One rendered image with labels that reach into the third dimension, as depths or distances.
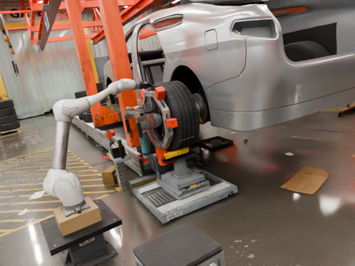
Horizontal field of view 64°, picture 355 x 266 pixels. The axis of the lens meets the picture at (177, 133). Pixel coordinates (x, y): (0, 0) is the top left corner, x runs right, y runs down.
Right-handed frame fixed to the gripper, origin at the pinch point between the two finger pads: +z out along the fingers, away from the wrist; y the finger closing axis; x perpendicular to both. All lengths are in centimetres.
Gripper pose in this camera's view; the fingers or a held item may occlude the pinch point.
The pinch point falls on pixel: (152, 85)
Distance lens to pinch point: 284.0
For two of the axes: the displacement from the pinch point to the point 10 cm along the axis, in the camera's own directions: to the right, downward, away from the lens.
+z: 6.5, -1.0, 7.6
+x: -3.4, -9.2, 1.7
